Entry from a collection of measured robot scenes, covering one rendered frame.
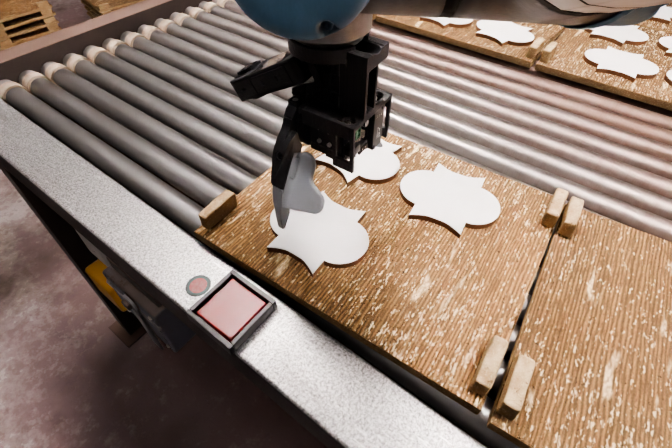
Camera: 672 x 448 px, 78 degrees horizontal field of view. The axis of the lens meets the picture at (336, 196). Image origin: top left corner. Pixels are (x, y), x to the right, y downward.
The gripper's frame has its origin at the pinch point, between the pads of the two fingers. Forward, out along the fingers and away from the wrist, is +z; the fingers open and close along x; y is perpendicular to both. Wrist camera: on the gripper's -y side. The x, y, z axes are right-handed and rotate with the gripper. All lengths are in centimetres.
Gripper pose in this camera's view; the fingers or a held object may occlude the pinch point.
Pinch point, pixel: (316, 187)
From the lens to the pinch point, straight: 50.9
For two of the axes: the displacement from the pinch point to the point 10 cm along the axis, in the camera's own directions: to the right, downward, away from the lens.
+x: 5.6, -5.9, 5.8
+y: 8.3, 4.0, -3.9
